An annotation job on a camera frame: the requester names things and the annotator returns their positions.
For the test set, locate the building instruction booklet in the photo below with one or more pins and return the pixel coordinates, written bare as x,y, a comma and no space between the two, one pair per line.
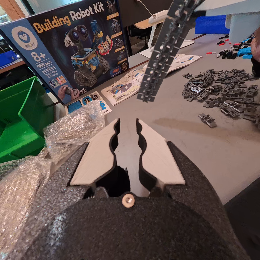
126,87

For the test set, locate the green plastic bin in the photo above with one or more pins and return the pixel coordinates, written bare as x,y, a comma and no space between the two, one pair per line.
20,121

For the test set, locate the person's right hand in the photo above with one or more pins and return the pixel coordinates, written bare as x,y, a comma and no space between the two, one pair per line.
256,44

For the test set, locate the blue plastic bin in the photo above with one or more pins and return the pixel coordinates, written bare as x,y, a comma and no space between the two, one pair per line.
211,25

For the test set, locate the blue sticker sheet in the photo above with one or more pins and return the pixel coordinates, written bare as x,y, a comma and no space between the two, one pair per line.
77,106

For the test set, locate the heap of blue black bricks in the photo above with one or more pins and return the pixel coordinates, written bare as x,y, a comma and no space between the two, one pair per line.
237,48

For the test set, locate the single grey track link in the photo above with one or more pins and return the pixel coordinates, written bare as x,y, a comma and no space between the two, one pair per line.
207,120

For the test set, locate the white adjustable stand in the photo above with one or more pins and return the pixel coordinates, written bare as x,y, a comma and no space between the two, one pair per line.
176,43

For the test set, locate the pile of grey track pieces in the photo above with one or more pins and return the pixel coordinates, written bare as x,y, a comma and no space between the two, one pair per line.
223,91

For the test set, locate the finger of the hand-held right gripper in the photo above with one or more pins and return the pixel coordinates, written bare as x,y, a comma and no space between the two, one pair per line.
227,4

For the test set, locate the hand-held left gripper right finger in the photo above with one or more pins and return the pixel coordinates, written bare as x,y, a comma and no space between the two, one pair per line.
162,162

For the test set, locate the crumpled clear plastic bag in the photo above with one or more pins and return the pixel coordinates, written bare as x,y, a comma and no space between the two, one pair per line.
20,193

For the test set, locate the grey desk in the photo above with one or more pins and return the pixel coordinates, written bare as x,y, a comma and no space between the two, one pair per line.
193,142

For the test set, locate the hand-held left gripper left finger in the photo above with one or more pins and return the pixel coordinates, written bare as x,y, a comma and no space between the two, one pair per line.
93,162

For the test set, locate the black panel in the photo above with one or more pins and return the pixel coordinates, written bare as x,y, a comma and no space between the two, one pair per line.
138,10

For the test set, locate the blue building set box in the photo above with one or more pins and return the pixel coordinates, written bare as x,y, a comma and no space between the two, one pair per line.
67,50

